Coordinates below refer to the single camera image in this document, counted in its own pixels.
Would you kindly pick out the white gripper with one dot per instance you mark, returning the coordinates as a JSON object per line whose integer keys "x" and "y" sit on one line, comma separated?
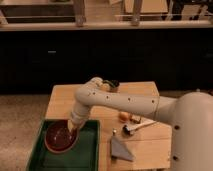
{"x": 78, "y": 118}

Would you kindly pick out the dark purple bowl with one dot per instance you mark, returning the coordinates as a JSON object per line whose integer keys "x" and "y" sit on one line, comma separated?
{"x": 60, "y": 136}

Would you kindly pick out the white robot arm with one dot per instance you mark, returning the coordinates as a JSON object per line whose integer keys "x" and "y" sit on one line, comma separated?
{"x": 190, "y": 116}

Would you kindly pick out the green plastic tray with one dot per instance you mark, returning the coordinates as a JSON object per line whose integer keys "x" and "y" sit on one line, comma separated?
{"x": 83, "y": 156}

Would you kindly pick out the orange fruit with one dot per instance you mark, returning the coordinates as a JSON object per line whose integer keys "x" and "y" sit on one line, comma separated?
{"x": 124, "y": 116}

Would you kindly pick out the brown chocolate bar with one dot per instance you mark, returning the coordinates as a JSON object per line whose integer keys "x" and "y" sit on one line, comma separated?
{"x": 135, "y": 119}

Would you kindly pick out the wooden table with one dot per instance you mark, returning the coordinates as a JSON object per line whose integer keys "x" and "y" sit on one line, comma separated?
{"x": 150, "y": 145}

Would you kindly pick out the dark cabinet counter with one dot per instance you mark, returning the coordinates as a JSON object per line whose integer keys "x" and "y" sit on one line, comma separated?
{"x": 176, "y": 55}

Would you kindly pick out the white handled brush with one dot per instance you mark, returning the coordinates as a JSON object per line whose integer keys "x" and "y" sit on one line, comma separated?
{"x": 131, "y": 129}

